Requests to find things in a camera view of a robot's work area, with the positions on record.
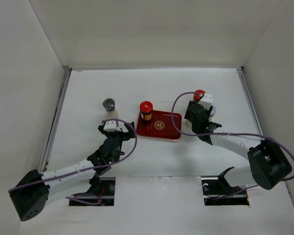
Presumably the silver lid glass jar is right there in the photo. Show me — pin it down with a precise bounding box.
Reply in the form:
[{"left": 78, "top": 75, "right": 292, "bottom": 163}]
[{"left": 209, "top": 105, "right": 217, "bottom": 119}]

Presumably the red lid chili sauce jar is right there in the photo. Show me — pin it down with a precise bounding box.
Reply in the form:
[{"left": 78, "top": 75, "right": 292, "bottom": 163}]
[{"left": 139, "top": 101, "right": 153, "bottom": 123}]

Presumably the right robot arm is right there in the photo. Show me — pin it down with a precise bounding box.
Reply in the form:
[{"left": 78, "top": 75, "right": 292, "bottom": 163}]
[{"left": 184, "top": 101, "right": 292, "bottom": 190}]

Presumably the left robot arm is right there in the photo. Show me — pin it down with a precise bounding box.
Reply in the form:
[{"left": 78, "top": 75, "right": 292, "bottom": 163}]
[{"left": 8, "top": 118, "right": 137, "bottom": 222}]

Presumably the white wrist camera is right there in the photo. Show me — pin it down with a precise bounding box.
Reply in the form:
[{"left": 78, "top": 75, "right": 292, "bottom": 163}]
[
  {"left": 103, "top": 120, "right": 122, "bottom": 132},
  {"left": 199, "top": 93, "right": 214, "bottom": 110}
]

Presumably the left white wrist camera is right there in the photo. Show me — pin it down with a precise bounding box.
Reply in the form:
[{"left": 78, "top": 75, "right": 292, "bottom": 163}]
[{"left": 103, "top": 120, "right": 122, "bottom": 132}]

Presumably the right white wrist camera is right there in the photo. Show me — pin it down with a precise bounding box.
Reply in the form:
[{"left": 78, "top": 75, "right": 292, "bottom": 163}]
[{"left": 199, "top": 93, "right": 214, "bottom": 110}]

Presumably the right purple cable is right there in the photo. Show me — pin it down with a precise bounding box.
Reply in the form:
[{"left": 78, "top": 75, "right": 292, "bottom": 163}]
[{"left": 171, "top": 92, "right": 294, "bottom": 179}]

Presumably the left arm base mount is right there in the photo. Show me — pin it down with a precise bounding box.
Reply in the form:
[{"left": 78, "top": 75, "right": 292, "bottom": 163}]
[{"left": 69, "top": 177, "right": 116, "bottom": 207}]

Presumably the red tray with gold emblem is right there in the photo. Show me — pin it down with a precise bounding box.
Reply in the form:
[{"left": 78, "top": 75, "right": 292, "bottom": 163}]
[{"left": 136, "top": 110, "right": 182, "bottom": 141}]

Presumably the clear lid white shaker bottle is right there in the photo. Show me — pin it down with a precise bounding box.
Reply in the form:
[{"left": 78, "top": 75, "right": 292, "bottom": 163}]
[{"left": 102, "top": 98, "right": 118, "bottom": 119}]

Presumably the black cap white bottle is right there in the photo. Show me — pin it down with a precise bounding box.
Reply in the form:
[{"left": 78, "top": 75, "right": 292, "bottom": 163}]
[{"left": 186, "top": 120, "right": 192, "bottom": 128}]

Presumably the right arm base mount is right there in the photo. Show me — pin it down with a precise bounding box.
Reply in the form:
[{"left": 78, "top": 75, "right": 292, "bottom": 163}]
[{"left": 201, "top": 167, "right": 249, "bottom": 206}]

